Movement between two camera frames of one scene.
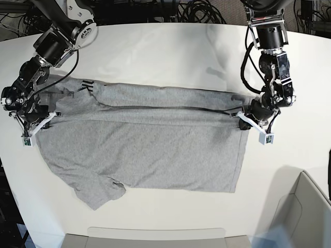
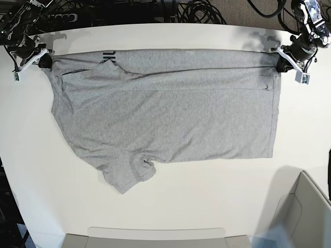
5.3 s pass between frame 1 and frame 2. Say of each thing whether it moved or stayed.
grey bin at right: stayed
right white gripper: moved
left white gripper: moved
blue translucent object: stayed
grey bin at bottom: stayed
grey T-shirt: moved
